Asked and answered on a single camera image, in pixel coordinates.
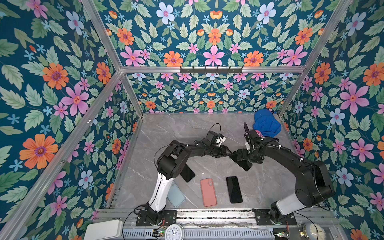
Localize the black hook rail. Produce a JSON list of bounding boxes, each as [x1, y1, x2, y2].
[[179, 66, 243, 75]]

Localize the white clock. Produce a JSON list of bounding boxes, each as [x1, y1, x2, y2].
[[164, 224, 184, 240]]

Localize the pink phone case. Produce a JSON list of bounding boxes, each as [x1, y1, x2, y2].
[[200, 178, 217, 207]]

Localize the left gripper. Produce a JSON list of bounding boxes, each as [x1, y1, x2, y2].
[[209, 144, 234, 158]]

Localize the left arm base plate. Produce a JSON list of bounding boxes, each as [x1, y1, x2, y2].
[[136, 209, 177, 227]]

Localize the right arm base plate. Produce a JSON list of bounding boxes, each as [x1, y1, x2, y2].
[[252, 209, 297, 226]]

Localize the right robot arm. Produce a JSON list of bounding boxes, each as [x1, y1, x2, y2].
[[230, 130, 335, 223]]

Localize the white heat sink strip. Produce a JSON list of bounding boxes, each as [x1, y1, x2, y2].
[[123, 229, 275, 240]]

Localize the black phone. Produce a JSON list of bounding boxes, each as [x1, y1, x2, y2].
[[226, 176, 243, 204], [181, 165, 196, 183]]

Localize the white box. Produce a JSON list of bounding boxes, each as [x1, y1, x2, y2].
[[84, 220, 123, 240]]

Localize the black phone case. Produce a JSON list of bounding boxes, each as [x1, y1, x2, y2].
[[230, 154, 253, 172]]

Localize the brass alarm clock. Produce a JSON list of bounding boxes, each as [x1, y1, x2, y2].
[[299, 222, 327, 240]]

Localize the doll with blue cloth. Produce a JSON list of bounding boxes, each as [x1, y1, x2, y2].
[[253, 109, 282, 137]]

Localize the light blue phone case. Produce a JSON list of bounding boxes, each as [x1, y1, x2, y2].
[[167, 182, 186, 208]]

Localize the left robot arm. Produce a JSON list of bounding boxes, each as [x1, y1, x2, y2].
[[145, 131, 232, 222]]

